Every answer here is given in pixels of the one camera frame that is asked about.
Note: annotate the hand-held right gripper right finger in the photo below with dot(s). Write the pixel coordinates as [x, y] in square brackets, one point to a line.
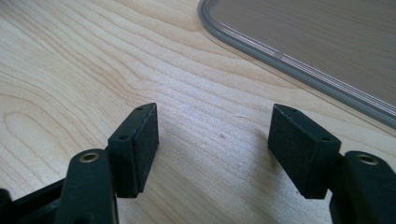
[303, 155]

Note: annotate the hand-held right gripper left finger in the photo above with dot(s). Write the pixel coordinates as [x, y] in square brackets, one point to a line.
[134, 155]

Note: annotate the brown tray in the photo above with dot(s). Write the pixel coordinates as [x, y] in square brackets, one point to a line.
[311, 40]

